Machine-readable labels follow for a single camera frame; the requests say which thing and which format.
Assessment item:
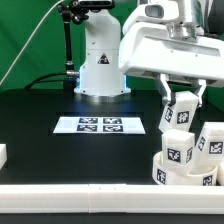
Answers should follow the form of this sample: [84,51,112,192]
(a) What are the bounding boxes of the white round stool seat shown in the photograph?
[152,152,218,186]

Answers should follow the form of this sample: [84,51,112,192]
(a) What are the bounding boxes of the white left side block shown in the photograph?
[0,144,7,170]

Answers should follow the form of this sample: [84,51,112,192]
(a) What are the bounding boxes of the white cable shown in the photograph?
[0,0,66,86]

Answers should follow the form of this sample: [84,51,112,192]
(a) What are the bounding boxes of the black camera stand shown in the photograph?
[58,0,115,92]

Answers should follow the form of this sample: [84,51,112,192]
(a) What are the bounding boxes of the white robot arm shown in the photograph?
[77,0,224,104]

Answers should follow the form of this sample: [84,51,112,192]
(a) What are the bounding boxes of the black cable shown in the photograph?
[23,71,81,90]

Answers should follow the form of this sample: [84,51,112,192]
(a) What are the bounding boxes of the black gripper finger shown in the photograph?
[155,73,176,106]
[191,79,207,107]

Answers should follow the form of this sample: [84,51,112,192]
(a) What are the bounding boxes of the white marker sheet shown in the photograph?
[54,116,145,135]

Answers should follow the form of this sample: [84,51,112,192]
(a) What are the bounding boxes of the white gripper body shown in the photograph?
[118,22,224,88]

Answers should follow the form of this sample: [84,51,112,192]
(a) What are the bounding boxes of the white front rail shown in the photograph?
[0,184,224,215]

